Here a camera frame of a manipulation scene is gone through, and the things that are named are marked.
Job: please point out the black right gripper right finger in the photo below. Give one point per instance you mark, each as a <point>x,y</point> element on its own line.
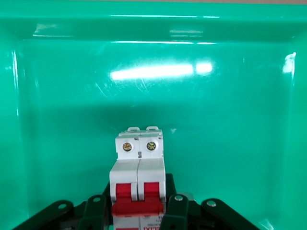
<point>182,213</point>

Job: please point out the green plastic tray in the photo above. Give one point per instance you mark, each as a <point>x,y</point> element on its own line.
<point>216,107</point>

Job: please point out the white circuit breaker red levers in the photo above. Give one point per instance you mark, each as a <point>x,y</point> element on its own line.
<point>138,172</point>

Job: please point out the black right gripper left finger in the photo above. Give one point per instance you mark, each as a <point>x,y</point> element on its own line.
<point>96,210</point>

